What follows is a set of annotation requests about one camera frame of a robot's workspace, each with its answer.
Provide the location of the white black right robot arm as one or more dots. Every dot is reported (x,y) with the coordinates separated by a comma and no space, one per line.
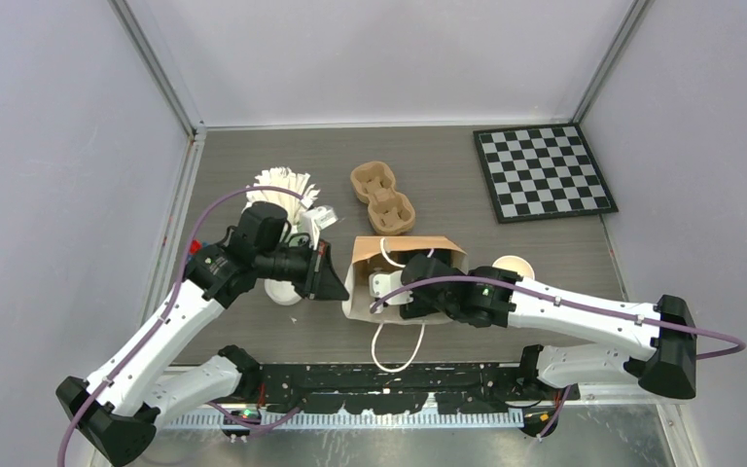
(651,345)

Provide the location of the white paper straw bundle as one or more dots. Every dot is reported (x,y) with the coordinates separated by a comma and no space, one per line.
(300,193)

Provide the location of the white cup lid stack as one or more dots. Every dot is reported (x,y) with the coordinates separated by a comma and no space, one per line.
(281,292)

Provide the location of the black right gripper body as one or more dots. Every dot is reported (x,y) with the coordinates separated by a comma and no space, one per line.
(420,305)

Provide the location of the stacked paper coffee cups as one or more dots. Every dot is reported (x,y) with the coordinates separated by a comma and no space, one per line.
(515,264)

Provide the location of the brown paper takeout bag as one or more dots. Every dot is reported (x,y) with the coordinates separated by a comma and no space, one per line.
(388,253)

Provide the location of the brown cardboard cup carrier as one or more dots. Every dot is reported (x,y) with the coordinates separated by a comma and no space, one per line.
(390,212)

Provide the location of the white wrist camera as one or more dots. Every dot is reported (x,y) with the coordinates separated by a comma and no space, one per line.
(315,220)
(382,284)

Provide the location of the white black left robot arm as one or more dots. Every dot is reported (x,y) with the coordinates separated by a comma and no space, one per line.
(120,407)

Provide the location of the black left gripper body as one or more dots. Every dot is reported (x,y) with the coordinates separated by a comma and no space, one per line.
(288,263)

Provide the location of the red blue toy car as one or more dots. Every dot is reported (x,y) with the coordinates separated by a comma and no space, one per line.
(195,247)

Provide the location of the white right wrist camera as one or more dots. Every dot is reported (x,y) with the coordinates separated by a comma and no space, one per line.
(382,284)

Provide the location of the black white checkerboard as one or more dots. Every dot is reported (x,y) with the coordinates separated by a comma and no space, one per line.
(541,172)

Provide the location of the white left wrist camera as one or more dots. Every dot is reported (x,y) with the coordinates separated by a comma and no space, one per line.
(315,220)

